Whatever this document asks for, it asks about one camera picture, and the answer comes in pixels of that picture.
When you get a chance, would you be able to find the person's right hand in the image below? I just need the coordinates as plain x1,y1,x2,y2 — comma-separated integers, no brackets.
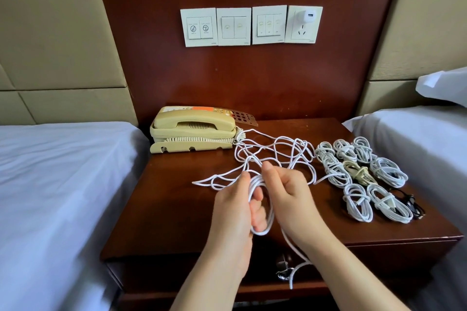
260,161,333,250

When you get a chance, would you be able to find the person's left hand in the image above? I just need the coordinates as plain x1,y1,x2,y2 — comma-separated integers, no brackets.
206,171,267,257

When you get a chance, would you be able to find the tangle of white cables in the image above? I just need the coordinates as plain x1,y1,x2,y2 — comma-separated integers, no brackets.
192,128,320,193

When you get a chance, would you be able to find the cream cable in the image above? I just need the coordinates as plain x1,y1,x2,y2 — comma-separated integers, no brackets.
343,160,378,186

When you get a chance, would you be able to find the dark wooden drawer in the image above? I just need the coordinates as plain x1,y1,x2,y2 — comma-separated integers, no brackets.
120,245,449,294

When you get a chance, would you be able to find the thin black cable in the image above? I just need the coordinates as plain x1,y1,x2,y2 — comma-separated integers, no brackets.
400,192,426,221

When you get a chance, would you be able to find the person's left forearm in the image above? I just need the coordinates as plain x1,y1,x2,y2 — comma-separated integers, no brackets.
170,243,252,311

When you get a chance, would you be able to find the person's right forearm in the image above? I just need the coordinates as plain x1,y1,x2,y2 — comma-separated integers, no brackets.
303,228,411,311

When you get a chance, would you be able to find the wooden nightstand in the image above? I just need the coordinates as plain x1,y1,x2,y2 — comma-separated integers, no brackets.
101,118,464,311

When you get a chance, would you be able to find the right bed white sheet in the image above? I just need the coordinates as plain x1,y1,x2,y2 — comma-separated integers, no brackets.
343,105,467,311

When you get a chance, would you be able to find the bed white sheet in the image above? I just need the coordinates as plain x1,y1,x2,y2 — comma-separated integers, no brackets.
343,105,467,311
0,121,150,311

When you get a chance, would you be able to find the left bed white sheet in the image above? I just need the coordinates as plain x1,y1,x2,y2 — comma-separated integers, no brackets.
0,121,150,311

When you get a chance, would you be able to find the white pillow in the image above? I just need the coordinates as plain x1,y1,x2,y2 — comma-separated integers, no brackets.
416,67,467,107

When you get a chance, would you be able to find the beige padded headboard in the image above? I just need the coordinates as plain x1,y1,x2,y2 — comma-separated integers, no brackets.
0,0,138,126
358,0,467,116

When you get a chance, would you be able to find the metal ring drawer handle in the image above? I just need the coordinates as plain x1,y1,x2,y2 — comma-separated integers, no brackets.
275,252,296,282

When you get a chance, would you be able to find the beige corded telephone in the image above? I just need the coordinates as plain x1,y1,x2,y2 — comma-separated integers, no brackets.
149,106,258,154

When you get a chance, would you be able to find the dark wooden wall panel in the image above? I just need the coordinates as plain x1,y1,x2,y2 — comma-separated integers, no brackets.
90,0,404,126

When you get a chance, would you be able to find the white triple rocker wall switch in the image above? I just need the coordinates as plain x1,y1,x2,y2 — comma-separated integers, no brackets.
251,5,287,45

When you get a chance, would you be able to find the white double rocker wall switch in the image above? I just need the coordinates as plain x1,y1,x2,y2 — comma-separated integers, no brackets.
216,7,252,46

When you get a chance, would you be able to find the white two-button wall switch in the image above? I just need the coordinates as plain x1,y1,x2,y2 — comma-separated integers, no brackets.
180,7,218,48

